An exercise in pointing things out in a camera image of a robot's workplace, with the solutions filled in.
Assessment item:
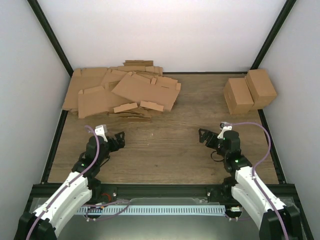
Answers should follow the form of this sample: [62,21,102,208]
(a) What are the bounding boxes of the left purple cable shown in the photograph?
[26,124,131,240]

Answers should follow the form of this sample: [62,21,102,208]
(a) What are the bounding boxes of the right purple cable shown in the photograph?
[228,121,291,240]

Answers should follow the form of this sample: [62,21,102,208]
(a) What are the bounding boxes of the black aluminium frame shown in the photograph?
[25,0,314,240]

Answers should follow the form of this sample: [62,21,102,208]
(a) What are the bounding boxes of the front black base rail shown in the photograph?
[30,183,298,202]

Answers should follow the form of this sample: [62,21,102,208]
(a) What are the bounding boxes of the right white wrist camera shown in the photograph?
[217,121,233,139]

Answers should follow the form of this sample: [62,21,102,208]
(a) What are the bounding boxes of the light blue slotted cable duct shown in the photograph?
[88,205,226,216]

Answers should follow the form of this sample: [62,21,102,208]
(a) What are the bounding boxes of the purple cable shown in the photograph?
[26,124,131,240]
[228,121,291,240]

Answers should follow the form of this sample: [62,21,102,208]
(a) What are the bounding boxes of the cardboard box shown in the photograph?
[111,74,180,112]
[223,77,254,115]
[245,69,277,110]

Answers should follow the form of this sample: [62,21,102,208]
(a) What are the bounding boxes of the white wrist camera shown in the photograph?
[94,124,108,142]
[217,121,233,139]

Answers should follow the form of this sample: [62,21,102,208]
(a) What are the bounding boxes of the stack of flat cardboard blanks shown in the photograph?
[61,59,165,123]

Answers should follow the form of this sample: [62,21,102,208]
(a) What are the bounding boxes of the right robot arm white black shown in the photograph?
[198,125,303,240]

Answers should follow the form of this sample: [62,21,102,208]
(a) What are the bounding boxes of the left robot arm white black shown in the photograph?
[14,127,125,240]

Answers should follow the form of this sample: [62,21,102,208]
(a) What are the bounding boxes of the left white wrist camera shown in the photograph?
[94,124,108,142]

